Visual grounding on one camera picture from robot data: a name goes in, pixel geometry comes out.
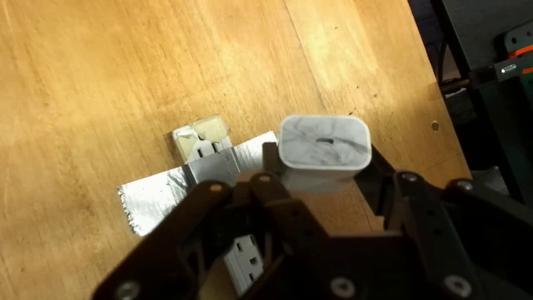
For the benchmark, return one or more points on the white power strip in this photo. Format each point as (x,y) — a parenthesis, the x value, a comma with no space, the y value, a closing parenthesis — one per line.
(207,150)

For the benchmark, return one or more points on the orange handled clamp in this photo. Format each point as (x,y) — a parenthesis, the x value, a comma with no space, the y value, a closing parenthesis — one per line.
(518,47)

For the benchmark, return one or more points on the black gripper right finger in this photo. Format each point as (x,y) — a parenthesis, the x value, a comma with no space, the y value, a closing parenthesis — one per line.
(377,184)

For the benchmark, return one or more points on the white charger head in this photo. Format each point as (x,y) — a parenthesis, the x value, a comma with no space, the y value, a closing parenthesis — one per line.
(323,145)

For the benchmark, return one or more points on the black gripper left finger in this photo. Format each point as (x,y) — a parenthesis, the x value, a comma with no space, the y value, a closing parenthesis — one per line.
(272,162)

